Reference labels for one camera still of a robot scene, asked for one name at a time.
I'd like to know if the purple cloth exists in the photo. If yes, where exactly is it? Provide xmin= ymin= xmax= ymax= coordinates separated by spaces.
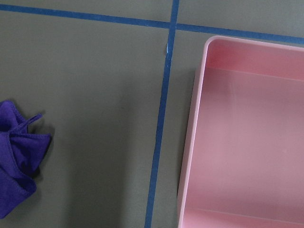
xmin=0 ymin=100 xmax=51 ymax=219

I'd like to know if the pink plastic bin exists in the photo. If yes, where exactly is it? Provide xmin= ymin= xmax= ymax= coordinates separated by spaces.
xmin=177 ymin=36 xmax=304 ymax=228

